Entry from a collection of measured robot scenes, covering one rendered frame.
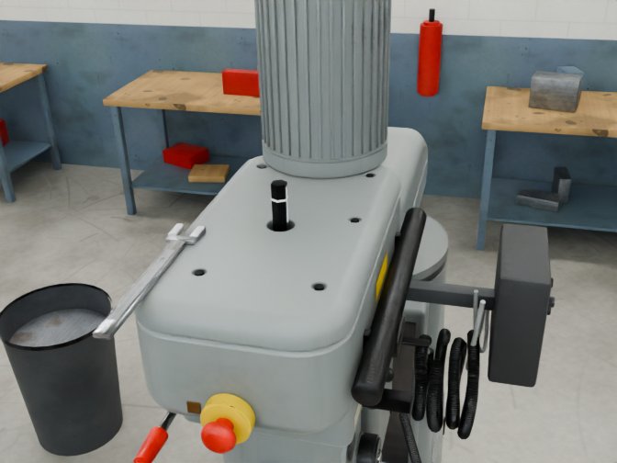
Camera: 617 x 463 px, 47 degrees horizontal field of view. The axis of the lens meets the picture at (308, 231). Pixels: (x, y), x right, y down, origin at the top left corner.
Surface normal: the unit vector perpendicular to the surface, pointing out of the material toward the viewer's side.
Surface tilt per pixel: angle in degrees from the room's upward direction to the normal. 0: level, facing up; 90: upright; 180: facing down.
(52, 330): 0
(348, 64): 90
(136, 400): 0
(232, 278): 0
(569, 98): 90
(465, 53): 90
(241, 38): 90
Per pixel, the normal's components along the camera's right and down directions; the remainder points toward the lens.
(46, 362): 0.08, 0.52
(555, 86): -0.44, 0.43
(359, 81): 0.55, 0.38
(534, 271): -0.03, -0.88
